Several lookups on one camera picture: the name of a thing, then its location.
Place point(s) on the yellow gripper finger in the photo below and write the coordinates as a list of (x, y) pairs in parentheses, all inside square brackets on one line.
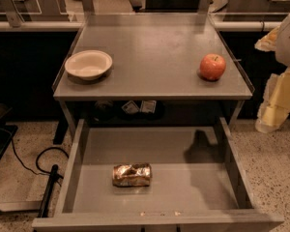
[(275, 108), (268, 42)]

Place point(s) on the crushed orange metallic can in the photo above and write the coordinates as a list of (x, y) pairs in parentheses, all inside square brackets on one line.
[(132, 175)]

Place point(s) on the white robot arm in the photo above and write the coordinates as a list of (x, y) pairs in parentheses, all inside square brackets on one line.
[(282, 52)]

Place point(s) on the grey counter cabinet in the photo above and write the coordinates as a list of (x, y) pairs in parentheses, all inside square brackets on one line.
[(155, 57)]

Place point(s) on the grey open top drawer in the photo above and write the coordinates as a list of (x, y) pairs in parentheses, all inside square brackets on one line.
[(198, 183)]

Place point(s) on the red apple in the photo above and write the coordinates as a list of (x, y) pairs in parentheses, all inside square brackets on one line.
[(212, 67)]

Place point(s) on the white label card right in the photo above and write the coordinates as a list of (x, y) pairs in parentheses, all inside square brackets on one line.
[(148, 106)]

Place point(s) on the white label card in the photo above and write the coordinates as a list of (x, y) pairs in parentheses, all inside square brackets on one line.
[(130, 108), (148, 106)]

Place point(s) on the white label card left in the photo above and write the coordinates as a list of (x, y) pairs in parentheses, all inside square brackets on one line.
[(130, 108)]

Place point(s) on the white bowl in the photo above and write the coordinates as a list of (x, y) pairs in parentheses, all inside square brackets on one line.
[(88, 64)]

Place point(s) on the black bar on floor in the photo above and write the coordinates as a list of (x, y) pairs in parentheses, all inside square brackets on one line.
[(53, 177)]

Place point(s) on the white horizontal rail right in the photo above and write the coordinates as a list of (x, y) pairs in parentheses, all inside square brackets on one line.
[(245, 26)]

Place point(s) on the white horizontal rail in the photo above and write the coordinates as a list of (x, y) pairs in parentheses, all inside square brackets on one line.
[(245, 26), (41, 26)]

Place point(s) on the white horizontal rail left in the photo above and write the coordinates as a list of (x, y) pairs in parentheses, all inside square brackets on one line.
[(41, 26)]

